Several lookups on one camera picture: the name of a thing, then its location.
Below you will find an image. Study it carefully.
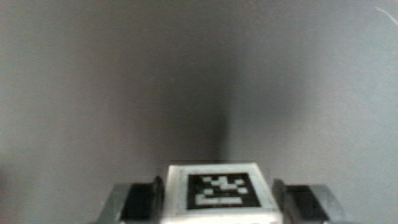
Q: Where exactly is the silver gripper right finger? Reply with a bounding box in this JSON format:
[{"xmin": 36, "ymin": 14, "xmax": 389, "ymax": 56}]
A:
[{"xmin": 272, "ymin": 179, "xmax": 347, "ymax": 224}]

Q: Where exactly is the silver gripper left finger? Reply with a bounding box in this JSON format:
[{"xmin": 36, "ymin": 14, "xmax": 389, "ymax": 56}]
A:
[{"xmin": 100, "ymin": 176, "xmax": 165, "ymax": 224}]

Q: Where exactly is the white tagged cube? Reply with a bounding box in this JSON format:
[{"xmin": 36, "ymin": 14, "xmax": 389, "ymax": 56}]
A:
[{"xmin": 160, "ymin": 163, "xmax": 283, "ymax": 224}]

